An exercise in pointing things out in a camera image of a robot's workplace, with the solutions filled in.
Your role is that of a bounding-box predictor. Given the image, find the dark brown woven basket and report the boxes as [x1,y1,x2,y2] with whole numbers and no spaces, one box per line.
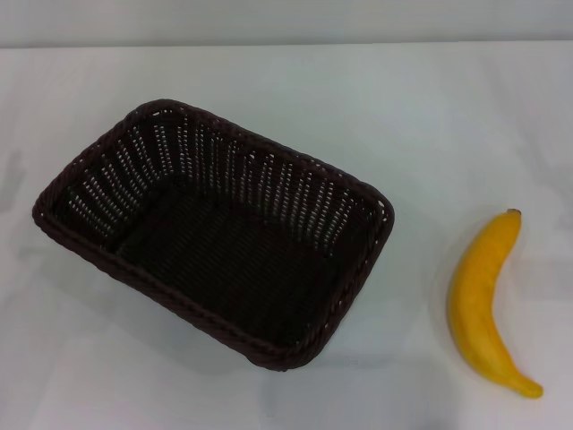
[31,99,396,373]

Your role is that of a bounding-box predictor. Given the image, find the yellow banana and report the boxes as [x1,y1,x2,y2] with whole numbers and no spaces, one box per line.
[448,208,545,400]

